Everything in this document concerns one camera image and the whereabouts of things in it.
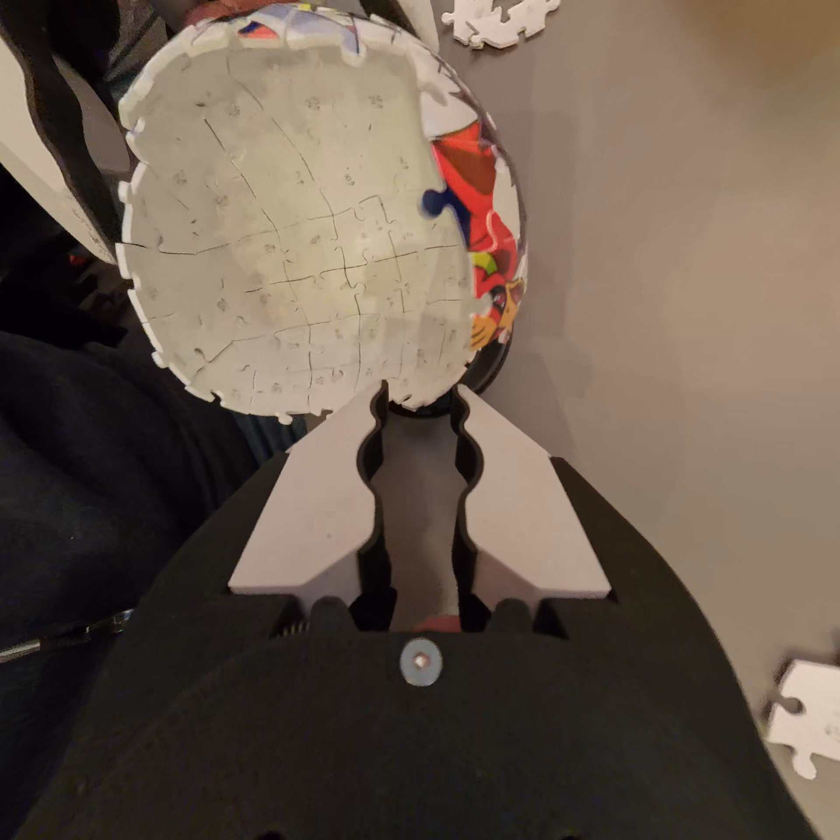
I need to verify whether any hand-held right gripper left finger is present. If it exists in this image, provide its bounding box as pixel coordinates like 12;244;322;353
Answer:
227;381;398;632

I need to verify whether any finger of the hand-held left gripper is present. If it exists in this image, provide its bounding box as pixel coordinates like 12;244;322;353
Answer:
357;0;441;53
0;0;137;265

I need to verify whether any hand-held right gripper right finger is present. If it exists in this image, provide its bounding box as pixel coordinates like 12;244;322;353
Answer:
450;384;614;632

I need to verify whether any black ball stand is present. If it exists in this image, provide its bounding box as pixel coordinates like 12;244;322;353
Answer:
387;331;514;419

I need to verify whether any colourful puzzle ball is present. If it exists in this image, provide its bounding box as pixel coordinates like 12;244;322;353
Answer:
115;2;529;425

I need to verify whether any squarish white puzzle piece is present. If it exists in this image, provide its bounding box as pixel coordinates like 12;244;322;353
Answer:
763;658;840;782

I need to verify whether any small pile of puzzle pieces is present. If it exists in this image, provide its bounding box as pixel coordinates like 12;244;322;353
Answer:
441;0;563;51

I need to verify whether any person's dark shirt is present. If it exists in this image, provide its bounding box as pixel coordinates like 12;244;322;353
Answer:
0;328;263;788

